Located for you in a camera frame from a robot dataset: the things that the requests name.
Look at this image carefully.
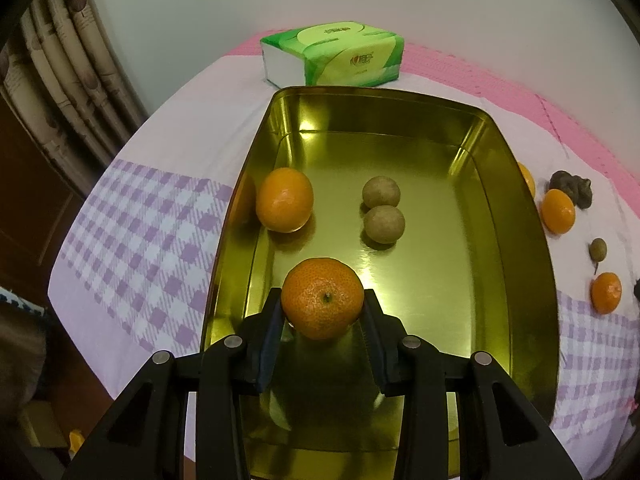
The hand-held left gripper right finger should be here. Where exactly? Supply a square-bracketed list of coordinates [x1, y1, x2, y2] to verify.
[357, 287, 585, 480]

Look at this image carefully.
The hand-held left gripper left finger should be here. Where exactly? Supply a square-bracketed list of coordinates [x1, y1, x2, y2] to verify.
[62, 287, 286, 480]

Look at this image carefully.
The mandarin orange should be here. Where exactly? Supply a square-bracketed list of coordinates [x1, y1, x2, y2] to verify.
[256, 167, 315, 233]
[517, 162, 537, 200]
[590, 272, 623, 315]
[541, 188, 576, 234]
[281, 257, 365, 341]

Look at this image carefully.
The gold metal tray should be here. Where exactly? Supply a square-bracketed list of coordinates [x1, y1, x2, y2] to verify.
[199, 86, 560, 478]

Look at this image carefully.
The purple checked bed sheet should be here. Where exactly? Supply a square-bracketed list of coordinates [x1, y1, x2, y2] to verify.
[47, 30, 640, 480]

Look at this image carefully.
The tan cardboard box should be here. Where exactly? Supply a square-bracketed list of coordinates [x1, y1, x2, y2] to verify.
[20, 400, 68, 448]

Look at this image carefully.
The green tissue pack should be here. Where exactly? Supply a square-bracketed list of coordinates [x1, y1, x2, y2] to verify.
[259, 21, 405, 87]

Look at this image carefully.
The brown wooden door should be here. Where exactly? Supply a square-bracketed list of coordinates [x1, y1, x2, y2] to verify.
[0, 85, 86, 301]

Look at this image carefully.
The beige patterned curtain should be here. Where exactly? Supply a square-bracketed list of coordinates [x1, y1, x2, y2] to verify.
[0, 0, 151, 201]

